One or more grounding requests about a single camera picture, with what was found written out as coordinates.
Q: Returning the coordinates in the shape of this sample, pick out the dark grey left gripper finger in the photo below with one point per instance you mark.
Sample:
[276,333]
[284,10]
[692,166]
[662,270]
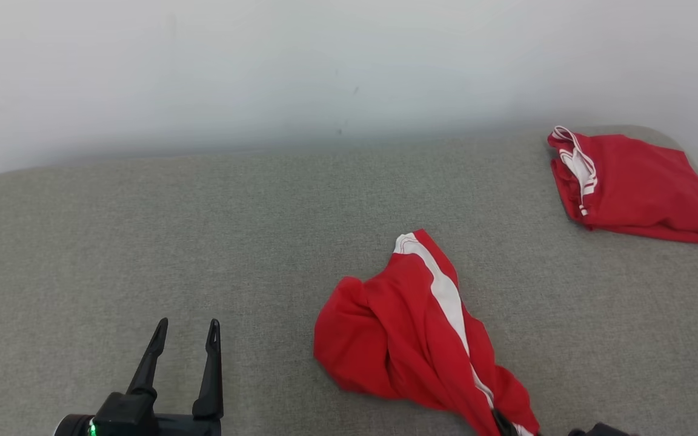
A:
[148,357]
[211,381]

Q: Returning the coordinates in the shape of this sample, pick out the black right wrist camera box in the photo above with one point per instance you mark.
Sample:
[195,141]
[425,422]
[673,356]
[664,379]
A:
[597,431]

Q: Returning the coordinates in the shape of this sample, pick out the red shorts white side stripe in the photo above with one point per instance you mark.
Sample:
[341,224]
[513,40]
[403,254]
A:
[403,339]

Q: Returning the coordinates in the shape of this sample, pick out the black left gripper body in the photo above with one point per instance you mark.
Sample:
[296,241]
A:
[131,418]

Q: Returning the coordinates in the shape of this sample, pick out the red garment stack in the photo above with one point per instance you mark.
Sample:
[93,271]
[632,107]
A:
[646,188]

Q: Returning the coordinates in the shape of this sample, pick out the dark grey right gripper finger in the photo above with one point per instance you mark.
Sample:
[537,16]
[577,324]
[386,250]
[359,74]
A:
[502,426]

